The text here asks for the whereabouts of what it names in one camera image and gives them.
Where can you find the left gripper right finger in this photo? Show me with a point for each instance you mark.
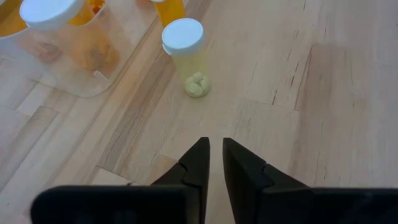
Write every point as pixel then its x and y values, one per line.
pixel 280 205

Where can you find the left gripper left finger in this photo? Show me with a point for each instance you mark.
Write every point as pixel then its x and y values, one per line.
pixel 174 202

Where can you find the small yellow pill bottle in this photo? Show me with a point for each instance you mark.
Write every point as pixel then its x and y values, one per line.
pixel 186 43

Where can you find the small orange pill bottle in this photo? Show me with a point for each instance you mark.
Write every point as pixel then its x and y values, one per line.
pixel 169 12

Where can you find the large orange pill bottle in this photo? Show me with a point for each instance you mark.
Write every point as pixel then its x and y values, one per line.
pixel 49 12

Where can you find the clear plastic bin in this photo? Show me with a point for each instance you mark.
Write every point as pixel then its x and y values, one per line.
pixel 62 84

